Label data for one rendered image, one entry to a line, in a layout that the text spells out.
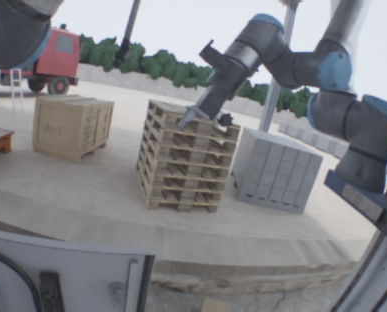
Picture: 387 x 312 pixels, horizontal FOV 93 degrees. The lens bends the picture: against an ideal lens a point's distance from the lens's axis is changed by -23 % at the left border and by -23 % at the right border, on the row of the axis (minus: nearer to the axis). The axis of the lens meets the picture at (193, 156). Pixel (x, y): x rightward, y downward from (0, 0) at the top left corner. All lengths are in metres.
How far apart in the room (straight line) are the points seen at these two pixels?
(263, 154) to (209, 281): 1.73
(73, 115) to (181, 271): 2.28
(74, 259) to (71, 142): 2.84
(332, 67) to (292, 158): 2.69
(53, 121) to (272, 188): 3.07
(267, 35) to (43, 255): 0.67
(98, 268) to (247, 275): 1.76
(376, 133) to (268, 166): 2.45
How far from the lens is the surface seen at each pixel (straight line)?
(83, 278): 0.53
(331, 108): 0.84
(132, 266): 0.49
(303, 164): 3.25
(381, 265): 0.93
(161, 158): 2.22
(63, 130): 3.31
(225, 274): 2.06
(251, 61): 0.55
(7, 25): 0.28
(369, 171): 0.75
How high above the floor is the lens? 1.55
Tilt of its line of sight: 15 degrees down
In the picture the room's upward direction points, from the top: 14 degrees clockwise
